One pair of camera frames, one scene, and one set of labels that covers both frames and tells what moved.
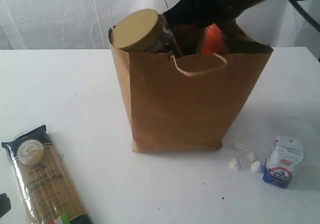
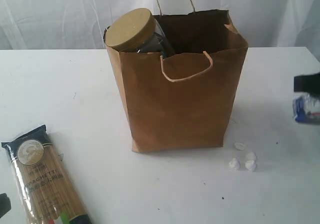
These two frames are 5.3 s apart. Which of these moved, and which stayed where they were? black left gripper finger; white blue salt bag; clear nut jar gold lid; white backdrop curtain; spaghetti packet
Moved: clear nut jar gold lid; white blue salt bag
Stayed: black left gripper finger; white backdrop curtain; spaghetti packet
